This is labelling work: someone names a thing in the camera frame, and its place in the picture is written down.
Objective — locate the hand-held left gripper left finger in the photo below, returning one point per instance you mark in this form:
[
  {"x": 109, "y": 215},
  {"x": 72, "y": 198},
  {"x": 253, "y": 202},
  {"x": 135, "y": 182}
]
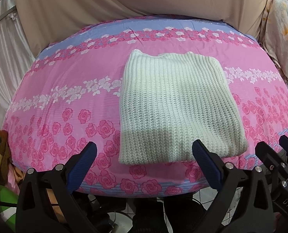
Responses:
[{"x": 85, "y": 160}]

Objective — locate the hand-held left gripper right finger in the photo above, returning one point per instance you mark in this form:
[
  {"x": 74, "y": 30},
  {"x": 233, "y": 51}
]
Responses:
[{"x": 207, "y": 165}]

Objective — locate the white knit sweater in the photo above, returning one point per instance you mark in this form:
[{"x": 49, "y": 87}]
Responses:
[{"x": 178, "y": 102}]

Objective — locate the pink floral blanket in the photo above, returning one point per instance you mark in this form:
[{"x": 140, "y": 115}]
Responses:
[{"x": 61, "y": 116}]

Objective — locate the brown cloth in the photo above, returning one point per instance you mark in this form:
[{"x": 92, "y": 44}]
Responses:
[{"x": 0, "y": 150}]

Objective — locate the green plastic object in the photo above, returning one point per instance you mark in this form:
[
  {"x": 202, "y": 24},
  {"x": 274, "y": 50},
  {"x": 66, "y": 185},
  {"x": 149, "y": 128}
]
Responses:
[{"x": 6, "y": 199}]

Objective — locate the pale floral print cloth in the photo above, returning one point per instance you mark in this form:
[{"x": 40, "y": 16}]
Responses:
[{"x": 280, "y": 29}]

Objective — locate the white satin curtain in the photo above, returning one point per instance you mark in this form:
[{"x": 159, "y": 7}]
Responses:
[{"x": 5, "y": 65}]

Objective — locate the beige cloth backdrop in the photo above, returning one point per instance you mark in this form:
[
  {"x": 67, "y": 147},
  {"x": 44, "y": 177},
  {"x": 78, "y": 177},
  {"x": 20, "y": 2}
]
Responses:
[{"x": 134, "y": 0}]

